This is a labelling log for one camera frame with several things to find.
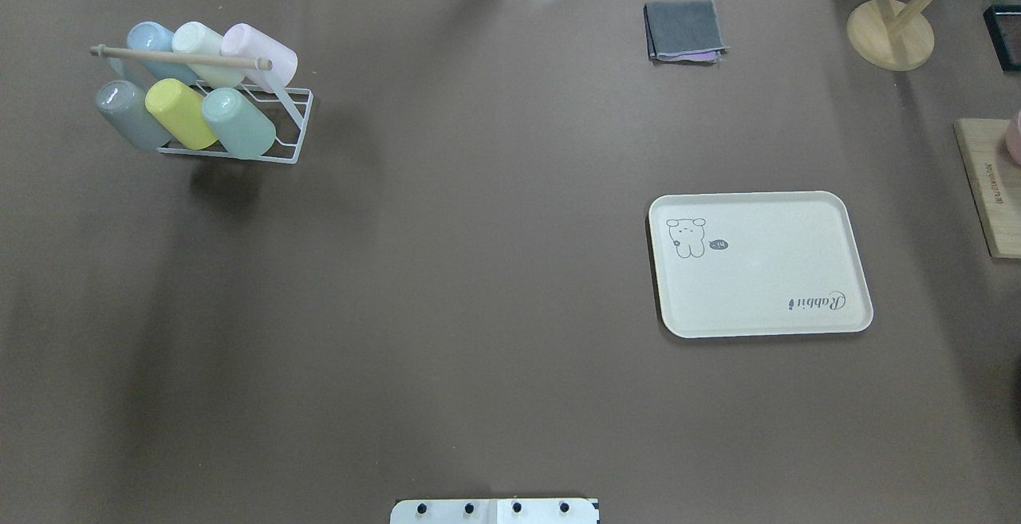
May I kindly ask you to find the green cup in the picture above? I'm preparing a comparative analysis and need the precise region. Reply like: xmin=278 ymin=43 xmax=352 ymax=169
xmin=200 ymin=88 xmax=276 ymax=160

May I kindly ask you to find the cream rabbit tray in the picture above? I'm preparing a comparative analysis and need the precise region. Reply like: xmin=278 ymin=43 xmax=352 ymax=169
xmin=648 ymin=191 xmax=873 ymax=339

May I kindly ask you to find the pink cup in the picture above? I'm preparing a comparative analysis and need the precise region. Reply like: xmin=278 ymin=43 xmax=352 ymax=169
xmin=220 ymin=23 xmax=298 ymax=87

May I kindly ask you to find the yellow cup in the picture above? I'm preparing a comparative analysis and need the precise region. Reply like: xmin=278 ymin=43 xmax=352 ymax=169
xmin=144 ymin=78 xmax=218 ymax=150

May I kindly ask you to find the cream white cup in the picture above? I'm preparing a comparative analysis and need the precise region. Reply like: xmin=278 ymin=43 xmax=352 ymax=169
xmin=171 ymin=20 xmax=245 ymax=89

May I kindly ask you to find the grey cup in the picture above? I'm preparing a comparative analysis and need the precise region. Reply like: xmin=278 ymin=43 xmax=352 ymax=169
xmin=94 ymin=80 xmax=171 ymax=151

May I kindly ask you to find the blue cup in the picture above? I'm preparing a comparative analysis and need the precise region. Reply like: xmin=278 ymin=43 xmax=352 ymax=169
xmin=125 ymin=20 xmax=198 ymax=85

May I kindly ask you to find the folded grey cloth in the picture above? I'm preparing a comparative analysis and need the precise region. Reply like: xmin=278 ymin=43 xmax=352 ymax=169
xmin=643 ymin=0 xmax=727 ymax=64

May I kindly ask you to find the wooden mug tree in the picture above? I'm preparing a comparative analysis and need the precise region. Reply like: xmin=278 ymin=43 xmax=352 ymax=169
xmin=846 ymin=0 xmax=935 ymax=72

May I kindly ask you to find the wooden cutting board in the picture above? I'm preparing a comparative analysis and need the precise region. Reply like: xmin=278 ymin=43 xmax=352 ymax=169
xmin=954 ymin=118 xmax=1020 ymax=259

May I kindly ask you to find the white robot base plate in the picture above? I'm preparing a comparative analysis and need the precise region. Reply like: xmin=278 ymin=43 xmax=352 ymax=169
xmin=389 ymin=497 xmax=601 ymax=523

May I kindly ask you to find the white wire cup rack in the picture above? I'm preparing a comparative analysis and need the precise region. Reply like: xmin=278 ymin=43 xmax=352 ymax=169
xmin=90 ymin=45 xmax=314 ymax=164

